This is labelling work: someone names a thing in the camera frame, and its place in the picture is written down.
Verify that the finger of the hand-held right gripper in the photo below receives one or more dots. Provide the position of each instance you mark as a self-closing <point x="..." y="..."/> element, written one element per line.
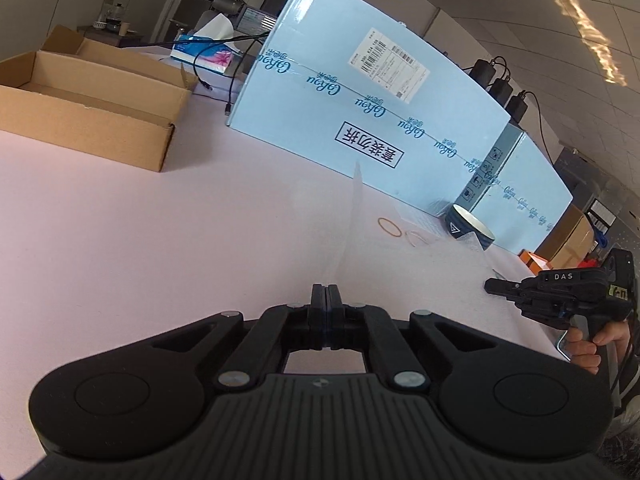
<point x="510" y="289"/>

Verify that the light blue carton with label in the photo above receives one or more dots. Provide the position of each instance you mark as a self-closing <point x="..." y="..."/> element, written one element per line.
<point x="340" y="100"/>

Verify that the white translucent shopping bag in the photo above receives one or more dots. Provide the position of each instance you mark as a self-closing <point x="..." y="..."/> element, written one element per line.
<point x="357" y="185"/>

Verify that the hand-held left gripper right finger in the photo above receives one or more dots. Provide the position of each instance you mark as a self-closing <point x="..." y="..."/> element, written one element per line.
<point x="335" y="320"/>

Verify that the black power adapter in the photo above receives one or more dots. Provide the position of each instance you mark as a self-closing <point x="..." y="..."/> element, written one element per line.
<point x="481" y="72"/>
<point x="516" y="106"/>
<point x="500" y="91"/>

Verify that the open brown cardboard box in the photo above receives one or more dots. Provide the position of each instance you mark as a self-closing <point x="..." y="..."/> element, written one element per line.
<point x="100" y="110"/>

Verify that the orange rubber band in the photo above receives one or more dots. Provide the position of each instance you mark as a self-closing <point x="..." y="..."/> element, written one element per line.
<point x="380" y="225"/>

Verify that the closed brown carton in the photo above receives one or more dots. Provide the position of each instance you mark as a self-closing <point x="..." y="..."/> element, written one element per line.
<point x="570" y="240"/>

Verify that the dark blue ceramic bowl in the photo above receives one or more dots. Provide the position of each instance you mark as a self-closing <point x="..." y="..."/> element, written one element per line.
<point x="465" y="227"/>

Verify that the tissue box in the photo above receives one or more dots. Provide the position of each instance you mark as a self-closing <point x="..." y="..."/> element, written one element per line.
<point x="210" y="52"/>

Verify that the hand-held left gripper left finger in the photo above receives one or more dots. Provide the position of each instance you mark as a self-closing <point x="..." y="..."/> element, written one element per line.
<point x="317" y="320"/>

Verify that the person's right hand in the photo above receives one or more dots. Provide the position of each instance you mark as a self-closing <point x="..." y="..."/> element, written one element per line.
<point x="582" y="352"/>

